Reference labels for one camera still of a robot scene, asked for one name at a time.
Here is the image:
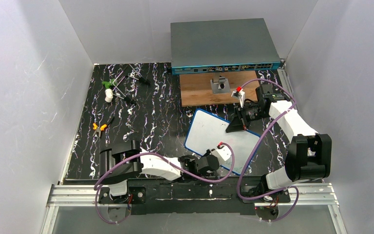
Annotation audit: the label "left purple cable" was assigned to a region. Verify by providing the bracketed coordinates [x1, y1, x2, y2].
[93, 142, 236, 225]

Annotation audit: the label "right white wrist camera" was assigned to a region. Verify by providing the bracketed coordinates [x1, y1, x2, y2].
[231, 86, 245, 108]

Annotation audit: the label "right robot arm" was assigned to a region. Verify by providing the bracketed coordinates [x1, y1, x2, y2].
[226, 84, 332, 193]

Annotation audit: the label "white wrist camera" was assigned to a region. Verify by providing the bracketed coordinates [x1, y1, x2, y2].
[231, 86, 245, 108]
[210, 142, 232, 164]

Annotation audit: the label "orange handled pliers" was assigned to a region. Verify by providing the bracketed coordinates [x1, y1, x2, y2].
[92, 117, 115, 138]

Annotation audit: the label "green plastic piece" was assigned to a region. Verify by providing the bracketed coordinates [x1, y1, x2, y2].
[102, 79, 116, 89]

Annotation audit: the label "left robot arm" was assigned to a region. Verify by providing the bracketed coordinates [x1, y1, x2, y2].
[94, 144, 232, 197]

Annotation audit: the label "grey metal bracket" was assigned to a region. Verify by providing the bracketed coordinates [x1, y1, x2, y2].
[210, 74, 230, 94]

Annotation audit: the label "grey network switch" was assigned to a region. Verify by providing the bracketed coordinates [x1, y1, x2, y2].
[170, 18, 282, 75]

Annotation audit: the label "aluminium frame rail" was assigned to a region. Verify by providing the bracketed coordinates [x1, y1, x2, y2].
[41, 180, 347, 234]

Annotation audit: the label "purple cable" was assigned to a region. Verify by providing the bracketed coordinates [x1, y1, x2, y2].
[93, 142, 236, 225]
[237, 78, 300, 223]

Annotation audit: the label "white plastic pipe piece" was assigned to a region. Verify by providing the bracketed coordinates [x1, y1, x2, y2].
[105, 89, 114, 103]

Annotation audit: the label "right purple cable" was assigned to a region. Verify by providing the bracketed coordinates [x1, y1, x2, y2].
[237, 78, 300, 223]

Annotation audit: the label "blue framed whiteboard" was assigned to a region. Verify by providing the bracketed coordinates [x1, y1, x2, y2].
[185, 109, 260, 175]

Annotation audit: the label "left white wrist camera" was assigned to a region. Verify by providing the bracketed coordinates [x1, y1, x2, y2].
[210, 142, 232, 164]

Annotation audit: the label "wooden board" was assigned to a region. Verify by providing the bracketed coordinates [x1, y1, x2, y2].
[179, 71, 257, 107]

